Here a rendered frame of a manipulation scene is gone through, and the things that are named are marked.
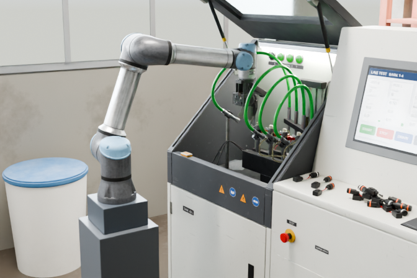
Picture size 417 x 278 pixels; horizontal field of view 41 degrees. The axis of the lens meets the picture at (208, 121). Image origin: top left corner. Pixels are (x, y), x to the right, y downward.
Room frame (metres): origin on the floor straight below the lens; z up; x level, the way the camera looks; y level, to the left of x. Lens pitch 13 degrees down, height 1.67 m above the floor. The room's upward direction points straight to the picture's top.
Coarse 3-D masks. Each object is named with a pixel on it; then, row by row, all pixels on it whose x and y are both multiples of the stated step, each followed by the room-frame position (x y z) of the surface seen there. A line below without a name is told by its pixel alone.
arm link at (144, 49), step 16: (144, 48) 2.08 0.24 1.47; (160, 48) 2.07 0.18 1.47; (176, 48) 2.11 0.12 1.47; (192, 48) 2.14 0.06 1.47; (208, 48) 2.18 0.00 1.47; (144, 64) 2.11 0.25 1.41; (160, 64) 2.10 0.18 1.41; (192, 64) 2.15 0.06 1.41; (208, 64) 2.17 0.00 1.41; (224, 64) 2.19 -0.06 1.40; (240, 64) 2.19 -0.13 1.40
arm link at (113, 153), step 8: (112, 136) 2.09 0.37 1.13; (104, 144) 2.00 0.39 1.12; (112, 144) 2.00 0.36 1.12; (120, 144) 2.01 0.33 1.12; (128, 144) 2.03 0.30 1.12; (96, 152) 2.08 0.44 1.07; (104, 152) 1.99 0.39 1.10; (112, 152) 1.98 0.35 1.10; (120, 152) 1.99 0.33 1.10; (128, 152) 2.01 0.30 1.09; (104, 160) 1.99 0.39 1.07; (112, 160) 1.98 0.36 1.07; (120, 160) 1.98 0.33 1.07; (128, 160) 2.01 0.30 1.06; (104, 168) 1.99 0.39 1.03; (112, 168) 1.98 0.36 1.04; (120, 168) 1.98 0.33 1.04; (128, 168) 2.01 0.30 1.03; (104, 176) 1.99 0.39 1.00; (112, 176) 1.98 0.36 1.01; (120, 176) 1.98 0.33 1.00
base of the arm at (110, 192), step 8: (128, 176) 2.01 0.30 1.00; (104, 184) 1.99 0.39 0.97; (112, 184) 1.98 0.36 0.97; (120, 184) 1.98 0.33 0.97; (128, 184) 2.00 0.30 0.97; (104, 192) 1.98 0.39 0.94; (112, 192) 1.97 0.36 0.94; (120, 192) 1.97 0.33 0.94; (128, 192) 1.99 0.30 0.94; (136, 192) 2.04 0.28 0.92; (104, 200) 1.97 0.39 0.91; (112, 200) 1.96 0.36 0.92; (120, 200) 1.96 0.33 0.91; (128, 200) 1.98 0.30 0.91
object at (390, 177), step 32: (352, 32) 2.17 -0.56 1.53; (384, 32) 2.07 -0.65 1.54; (416, 32) 1.97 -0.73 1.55; (352, 64) 2.13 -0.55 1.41; (352, 96) 2.09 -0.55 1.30; (320, 160) 2.11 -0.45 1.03; (352, 160) 2.01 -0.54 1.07; (384, 160) 1.91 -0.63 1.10; (384, 192) 1.87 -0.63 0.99; (416, 192) 1.78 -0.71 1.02; (288, 224) 1.93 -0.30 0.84; (320, 224) 1.81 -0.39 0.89; (352, 224) 1.71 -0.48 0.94; (288, 256) 1.92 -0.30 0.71; (320, 256) 1.80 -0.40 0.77; (352, 256) 1.70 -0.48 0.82; (384, 256) 1.61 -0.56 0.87; (416, 256) 1.53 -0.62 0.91
